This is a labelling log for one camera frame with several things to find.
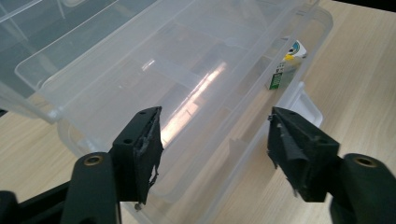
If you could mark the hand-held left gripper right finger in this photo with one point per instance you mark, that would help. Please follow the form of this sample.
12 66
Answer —
299 152

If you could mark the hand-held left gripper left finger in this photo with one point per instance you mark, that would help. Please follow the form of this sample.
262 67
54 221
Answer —
140 155

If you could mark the small printed cube box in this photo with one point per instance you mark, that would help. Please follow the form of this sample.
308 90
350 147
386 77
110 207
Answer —
281 77

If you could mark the clear plastic storage box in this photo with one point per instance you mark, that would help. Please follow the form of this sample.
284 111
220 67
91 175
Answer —
186 62

